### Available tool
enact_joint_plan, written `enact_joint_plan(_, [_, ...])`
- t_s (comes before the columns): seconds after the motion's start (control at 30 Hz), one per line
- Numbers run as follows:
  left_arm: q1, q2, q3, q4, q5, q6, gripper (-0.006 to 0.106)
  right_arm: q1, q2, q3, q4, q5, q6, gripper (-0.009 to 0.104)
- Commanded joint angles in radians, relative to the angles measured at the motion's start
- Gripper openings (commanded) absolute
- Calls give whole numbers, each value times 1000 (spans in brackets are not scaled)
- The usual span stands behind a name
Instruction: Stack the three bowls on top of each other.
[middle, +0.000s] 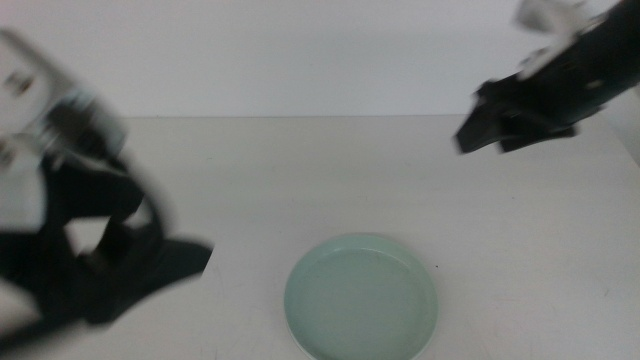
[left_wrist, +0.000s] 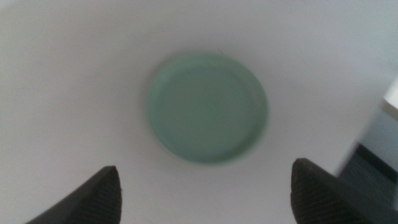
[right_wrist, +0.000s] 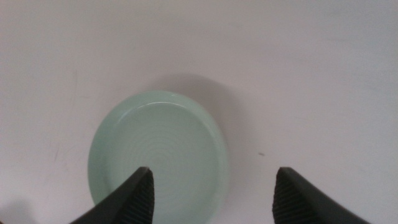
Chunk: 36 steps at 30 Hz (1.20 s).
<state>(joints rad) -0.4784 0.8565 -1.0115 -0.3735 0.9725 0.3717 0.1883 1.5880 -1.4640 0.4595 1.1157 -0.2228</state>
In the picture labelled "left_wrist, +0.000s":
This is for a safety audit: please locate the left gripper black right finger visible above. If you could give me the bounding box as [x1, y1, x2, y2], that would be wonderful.
[290, 157, 398, 224]

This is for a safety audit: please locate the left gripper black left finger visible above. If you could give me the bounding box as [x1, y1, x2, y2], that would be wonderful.
[24, 165, 123, 224]

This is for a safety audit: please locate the pale green shallow bowl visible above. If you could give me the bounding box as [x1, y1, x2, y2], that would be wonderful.
[145, 52, 269, 166]

